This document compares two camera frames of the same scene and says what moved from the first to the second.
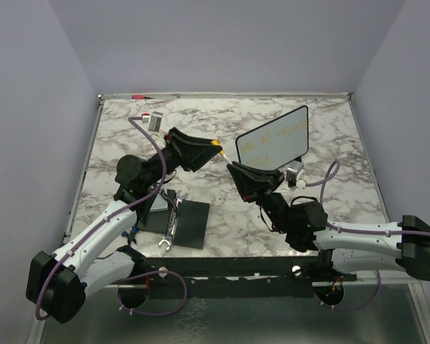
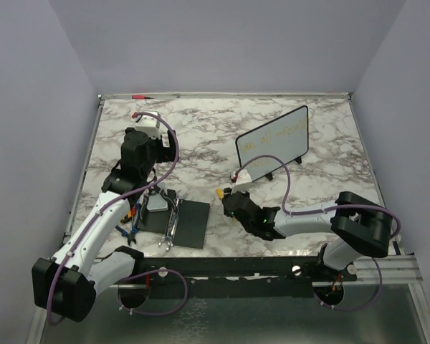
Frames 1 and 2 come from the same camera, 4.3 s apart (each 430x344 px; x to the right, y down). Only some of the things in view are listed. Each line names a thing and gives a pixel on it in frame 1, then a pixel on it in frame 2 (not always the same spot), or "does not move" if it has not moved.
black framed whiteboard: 277,142 does not move
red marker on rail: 137,97 does not move
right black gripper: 254,183 -> 227,192
